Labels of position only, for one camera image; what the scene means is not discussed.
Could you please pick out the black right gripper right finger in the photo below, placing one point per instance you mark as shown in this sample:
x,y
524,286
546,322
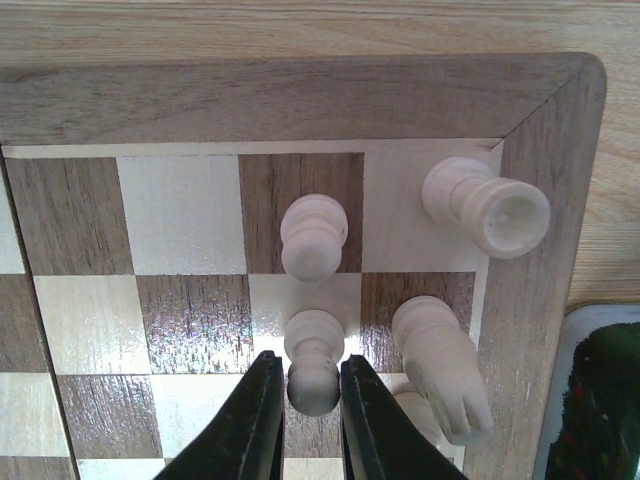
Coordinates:
x,y
379,441

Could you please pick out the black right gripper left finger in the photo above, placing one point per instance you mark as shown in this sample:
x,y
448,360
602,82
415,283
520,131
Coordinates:
x,y
245,438

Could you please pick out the white pawn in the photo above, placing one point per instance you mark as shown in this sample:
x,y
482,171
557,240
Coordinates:
x,y
314,343

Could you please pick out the wooden folding chess board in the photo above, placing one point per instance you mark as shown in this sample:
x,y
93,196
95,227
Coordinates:
x,y
141,270

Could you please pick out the white knight piece far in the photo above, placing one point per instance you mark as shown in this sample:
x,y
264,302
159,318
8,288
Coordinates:
x,y
440,361

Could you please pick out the gold metal tray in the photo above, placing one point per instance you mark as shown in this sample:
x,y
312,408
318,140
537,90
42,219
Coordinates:
x,y
591,423

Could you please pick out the white rook far corner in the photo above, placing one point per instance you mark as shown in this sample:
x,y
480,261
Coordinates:
x,y
504,217

